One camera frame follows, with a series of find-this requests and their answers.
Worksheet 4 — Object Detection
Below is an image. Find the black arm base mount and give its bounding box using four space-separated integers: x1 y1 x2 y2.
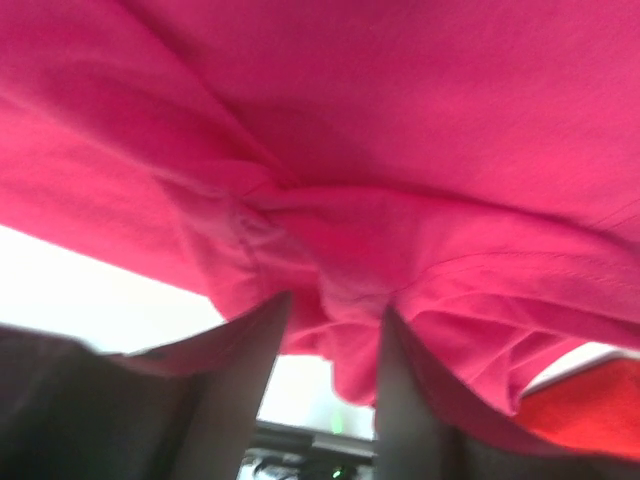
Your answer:
237 421 375 480

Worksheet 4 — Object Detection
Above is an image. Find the pink t shirt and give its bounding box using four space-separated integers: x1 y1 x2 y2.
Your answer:
1 1 639 413

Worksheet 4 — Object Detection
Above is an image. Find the folded red t shirt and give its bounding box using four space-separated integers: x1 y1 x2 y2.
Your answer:
514 358 639 460

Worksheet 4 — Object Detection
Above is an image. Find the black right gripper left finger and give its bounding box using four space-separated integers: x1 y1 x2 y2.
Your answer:
1 293 291 479

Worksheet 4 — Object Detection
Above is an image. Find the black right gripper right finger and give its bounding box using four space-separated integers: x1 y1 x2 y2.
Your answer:
374 308 639 480

